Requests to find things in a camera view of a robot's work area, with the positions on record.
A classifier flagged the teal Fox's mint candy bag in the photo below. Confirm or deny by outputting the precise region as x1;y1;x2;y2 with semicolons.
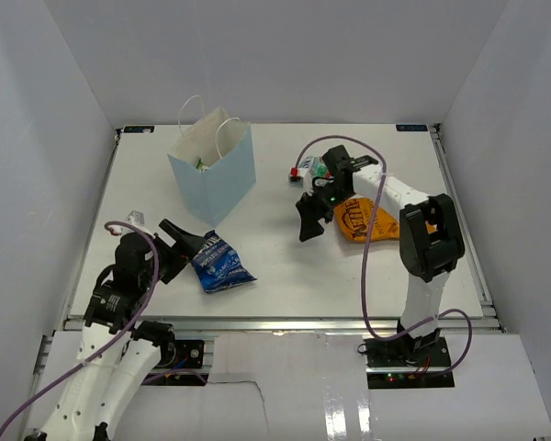
298;155;331;180

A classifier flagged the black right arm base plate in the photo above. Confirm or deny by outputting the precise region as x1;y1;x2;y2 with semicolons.
357;337;451;368

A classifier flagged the green Fox's candy bag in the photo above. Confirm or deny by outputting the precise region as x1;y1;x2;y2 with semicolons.
197;160;209;173

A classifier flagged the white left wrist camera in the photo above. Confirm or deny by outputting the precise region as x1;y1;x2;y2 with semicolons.
125;210;145;230

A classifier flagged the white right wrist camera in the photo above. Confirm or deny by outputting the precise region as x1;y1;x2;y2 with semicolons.
288;166;320;195

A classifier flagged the white front cover sheet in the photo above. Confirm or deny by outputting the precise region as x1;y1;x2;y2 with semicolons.
115;333;551;440

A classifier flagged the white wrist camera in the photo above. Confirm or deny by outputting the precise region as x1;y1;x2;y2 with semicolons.
288;166;320;195
125;210;145;230

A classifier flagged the light blue paper bag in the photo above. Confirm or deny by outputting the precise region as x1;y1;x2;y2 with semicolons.
168;107;256;227

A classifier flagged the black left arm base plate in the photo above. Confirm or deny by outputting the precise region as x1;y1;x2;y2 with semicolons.
156;339;205;369

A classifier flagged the aluminium front frame rail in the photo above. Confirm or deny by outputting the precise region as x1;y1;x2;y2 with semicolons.
63;314;500;334

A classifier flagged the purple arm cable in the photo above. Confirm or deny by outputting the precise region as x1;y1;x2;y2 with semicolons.
0;220;209;441
293;134;473;379

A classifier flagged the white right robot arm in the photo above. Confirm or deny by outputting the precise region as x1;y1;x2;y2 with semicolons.
289;145;465;367

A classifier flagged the blue Kettle chips bag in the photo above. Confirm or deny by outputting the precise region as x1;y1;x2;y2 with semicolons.
191;231;256;294

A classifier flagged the orange Kettle chips bag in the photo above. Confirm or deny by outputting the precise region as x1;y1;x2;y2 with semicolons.
321;191;428;244

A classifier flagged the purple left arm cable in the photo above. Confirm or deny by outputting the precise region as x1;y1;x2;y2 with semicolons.
0;220;209;441

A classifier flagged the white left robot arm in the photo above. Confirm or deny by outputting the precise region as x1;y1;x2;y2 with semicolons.
29;220;205;440

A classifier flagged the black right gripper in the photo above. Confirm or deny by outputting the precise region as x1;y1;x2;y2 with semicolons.
297;182;354;242

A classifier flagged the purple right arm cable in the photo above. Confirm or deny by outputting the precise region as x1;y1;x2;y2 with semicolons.
293;134;473;379

